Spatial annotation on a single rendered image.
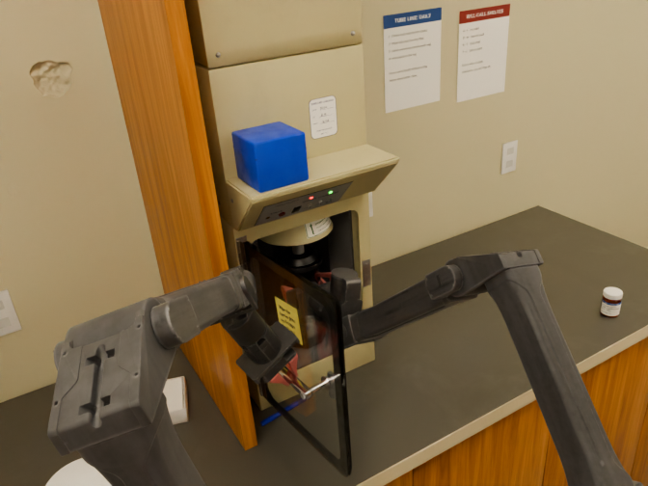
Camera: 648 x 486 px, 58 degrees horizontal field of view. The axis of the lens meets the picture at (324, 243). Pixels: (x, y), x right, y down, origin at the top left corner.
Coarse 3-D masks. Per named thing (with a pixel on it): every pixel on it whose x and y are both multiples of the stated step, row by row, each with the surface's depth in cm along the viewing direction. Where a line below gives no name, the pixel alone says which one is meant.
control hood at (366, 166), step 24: (312, 168) 112; (336, 168) 112; (360, 168) 111; (384, 168) 115; (240, 192) 105; (264, 192) 103; (288, 192) 105; (312, 192) 110; (360, 192) 123; (240, 216) 108; (288, 216) 117
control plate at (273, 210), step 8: (344, 184) 113; (320, 192) 111; (336, 192) 115; (344, 192) 118; (288, 200) 108; (296, 200) 110; (304, 200) 112; (312, 200) 114; (320, 200) 116; (336, 200) 120; (264, 208) 107; (272, 208) 108; (280, 208) 110; (288, 208) 112; (304, 208) 116; (264, 216) 110; (272, 216) 112; (256, 224) 113
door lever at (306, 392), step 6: (282, 372) 106; (288, 372) 106; (288, 378) 105; (294, 378) 105; (324, 378) 104; (294, 384) 103; (300, 384) 103; (318, 384) 103; (324, 384) 103; (330, 384) 103; (300, 390) 102; (306, 390) 102; (312, 390) 102; (318, 390) 103; (306, 396) 101
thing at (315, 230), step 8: (312, 224) 127; (320, 224) 129; (328, 224) 131; (280, 232) 127; (288, 232) 126; (296, 232) 126; (304, 232) 127; (312, 232) 127; (320, 232) 128; (328, 232) 130; (264, 240) 129; (272, 240) 128; (280, 240) 127; (288, 240) 126; (296, 240) 126; (304, 240) 127; (312, 240) 127
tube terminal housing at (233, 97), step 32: (256, 64) 105; (288, 64) 108; (320, 64) 111; (352, 64) 115; (224, 96) 104; (256, 96) 107; (288, 96) 111; (320, 96) 114; (352, 96) 118; (224, 128) 106; (352, 128) 120; (224, 160) 109; (224, 192) 113; (224, 224) 119; (288, 224) 121; (352, 224) 133; (352, 352) 144; (256, 384) 133
